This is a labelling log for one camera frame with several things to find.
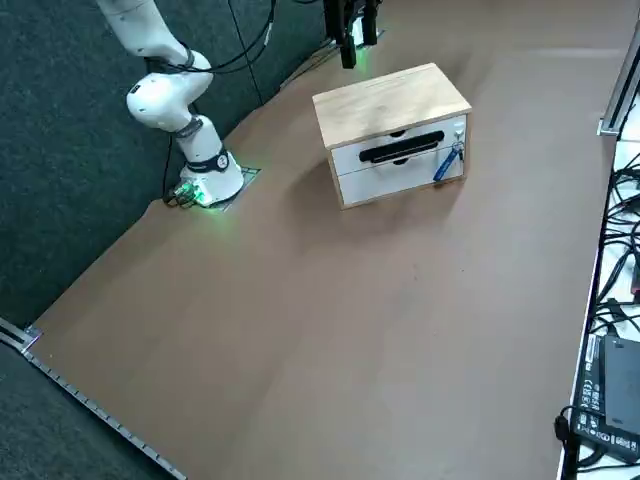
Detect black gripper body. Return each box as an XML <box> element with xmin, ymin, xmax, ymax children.
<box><xmin>323</xmin><ymin>0</ymin><xmax>384</xmax><ymax>12</ymax></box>

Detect key with blue strap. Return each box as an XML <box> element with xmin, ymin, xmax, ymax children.
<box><xmin>431</xmin><ymin>141</ymin><xmax>466</xmax><ymax>183</ymax></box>

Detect wooden drawer box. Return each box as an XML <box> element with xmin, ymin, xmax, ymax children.
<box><xmin>312</xmin><ymin>62</ymin><xmax>474</xmax><ymax>211</ymax></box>

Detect white drawer front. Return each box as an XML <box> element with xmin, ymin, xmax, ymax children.
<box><xmin>336</xmin><ymin>160</ymin><xmax>468</xmax><ymax>208</ymax></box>
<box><xmin>328</xmin><ymin>114</ymin><xmax>469</xmax><ymax>177</ymax></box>

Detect black power supply box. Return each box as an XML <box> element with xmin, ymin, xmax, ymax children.
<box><xmin>572</xmin><ymin>333</ymin><xmax>640</xmax><ymax>451</ymax></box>

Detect metal hinge strip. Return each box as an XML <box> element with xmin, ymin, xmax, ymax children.
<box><xmin>0</xmin><ymin>316</ymin><xmax>187</xmax><ymax>480</ymax></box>

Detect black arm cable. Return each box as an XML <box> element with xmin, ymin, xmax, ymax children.
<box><xmin>207</xmin><ymin>0</ymin><xmax>278</xmax><ymax>74</ymax></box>

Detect thin black hanging cable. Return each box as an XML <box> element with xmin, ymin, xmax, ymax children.
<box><xmin>227</xmin><ymin>0</ymin><xmax>266</xmax><ymax>108</ymax></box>

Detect black drawer handle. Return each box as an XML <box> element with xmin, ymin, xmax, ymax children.
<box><xmin>358</xmin><ymin>130</ymin><xmax>446</xmax><ymax>165</ymax></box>

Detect upright camera post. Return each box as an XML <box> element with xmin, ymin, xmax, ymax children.
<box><xmin>599</xmin><ymin>29</ymin><xmax>640</xmax><ymax>136</ymax></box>

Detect tangled black cables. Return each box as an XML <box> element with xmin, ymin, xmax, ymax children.
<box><xmin>597</xmin><ymin>151</ymin><xmax>640</xmax><ymax>347</ymax></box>

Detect black power supply cable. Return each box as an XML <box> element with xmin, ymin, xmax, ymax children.
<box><xmin>553</xmin><ymin>403</ymin><xmax>585</xmax><ymax>480</ymax></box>

